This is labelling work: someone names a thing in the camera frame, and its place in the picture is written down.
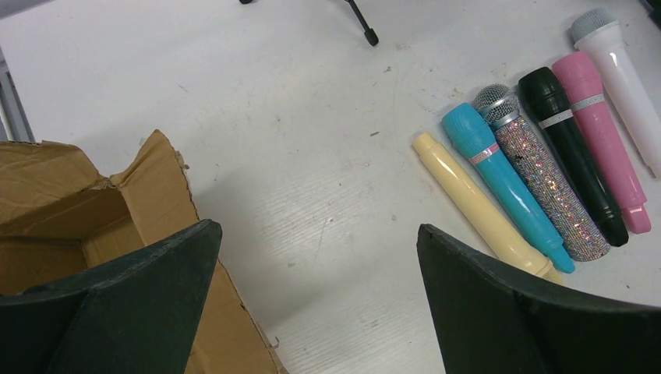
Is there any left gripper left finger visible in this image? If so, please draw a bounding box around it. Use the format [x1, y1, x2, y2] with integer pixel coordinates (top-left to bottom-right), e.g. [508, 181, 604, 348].
[1, 220, 222, 373]

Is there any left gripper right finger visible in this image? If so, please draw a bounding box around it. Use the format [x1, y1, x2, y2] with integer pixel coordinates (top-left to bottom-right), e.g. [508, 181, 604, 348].
[416, 224, 660, 373]

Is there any cream microphone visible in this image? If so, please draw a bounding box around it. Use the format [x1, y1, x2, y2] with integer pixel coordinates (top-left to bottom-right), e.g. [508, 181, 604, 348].
[412, 132, 563, 285]

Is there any brown cardboard box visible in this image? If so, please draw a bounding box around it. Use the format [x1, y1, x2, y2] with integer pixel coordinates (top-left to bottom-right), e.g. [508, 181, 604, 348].
[1, 131, 284, 373]

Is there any blue microphone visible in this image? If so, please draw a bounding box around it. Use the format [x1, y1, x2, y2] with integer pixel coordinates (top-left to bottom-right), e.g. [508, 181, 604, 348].
[441, 103, 575, 273]

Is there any silver glitter microphone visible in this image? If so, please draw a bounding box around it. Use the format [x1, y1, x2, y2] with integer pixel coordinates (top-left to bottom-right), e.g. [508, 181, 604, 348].
[473, 83, 610, 262]

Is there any black microphone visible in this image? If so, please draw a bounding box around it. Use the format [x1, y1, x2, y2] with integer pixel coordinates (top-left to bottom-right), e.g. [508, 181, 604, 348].
[518, 66, 629, 247]

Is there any pink microphone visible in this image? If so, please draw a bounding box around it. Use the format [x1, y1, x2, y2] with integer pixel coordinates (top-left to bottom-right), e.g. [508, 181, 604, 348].
[551, 51, 652, 234]

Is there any black tripod shock-mount stand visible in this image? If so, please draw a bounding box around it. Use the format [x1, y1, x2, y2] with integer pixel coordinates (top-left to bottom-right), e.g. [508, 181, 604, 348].
[241, 1, 380, 47]

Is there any white microphone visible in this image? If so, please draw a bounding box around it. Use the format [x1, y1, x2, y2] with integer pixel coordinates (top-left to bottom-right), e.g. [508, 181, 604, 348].
[571, 9, 660, 178]

